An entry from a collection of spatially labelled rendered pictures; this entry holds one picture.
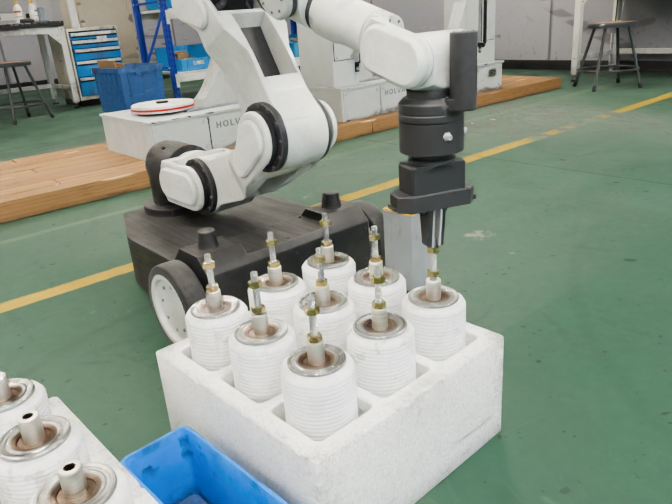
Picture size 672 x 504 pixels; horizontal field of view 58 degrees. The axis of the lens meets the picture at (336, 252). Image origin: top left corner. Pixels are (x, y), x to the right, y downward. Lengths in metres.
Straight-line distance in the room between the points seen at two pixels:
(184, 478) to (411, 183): 0.54
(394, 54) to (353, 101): 2.75
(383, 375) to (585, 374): 0.52
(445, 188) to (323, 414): 0.34
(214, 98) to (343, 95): 0.74
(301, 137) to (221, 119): 1.83
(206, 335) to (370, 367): 0.25
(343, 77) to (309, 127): 2.34
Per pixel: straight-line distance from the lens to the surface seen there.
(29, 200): 2.68
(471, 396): 0.96
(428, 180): 0.84
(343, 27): 0.91
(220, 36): 1.33
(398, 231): 1.14
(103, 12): 7.25
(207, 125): 3.02
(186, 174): 1.54
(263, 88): 1.26
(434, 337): 0.92
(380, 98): 3.71
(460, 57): 0.80
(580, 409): 1.16
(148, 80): 5.43
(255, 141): 1.23
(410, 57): 0.79
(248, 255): 1.33
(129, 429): 1.19
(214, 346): 0.94
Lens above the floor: 0.66
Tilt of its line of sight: 21 degrees down
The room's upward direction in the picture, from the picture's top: 4 degrees counter-clockwise
